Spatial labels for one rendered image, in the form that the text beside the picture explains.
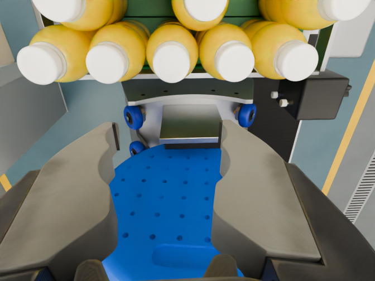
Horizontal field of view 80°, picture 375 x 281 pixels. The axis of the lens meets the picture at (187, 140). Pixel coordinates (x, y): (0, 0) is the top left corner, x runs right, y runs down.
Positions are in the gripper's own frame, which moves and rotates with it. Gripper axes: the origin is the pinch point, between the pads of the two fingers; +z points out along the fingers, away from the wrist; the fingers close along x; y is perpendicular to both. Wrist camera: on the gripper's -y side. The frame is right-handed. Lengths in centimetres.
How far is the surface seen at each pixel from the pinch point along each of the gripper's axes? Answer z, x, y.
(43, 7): 13.2, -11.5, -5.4
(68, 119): 122, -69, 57
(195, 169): 17.0, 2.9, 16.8
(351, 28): 35.6, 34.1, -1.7
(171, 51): 13.2, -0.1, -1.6
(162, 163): 19.0, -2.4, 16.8
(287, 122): 107, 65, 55
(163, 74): 13.2, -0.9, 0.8
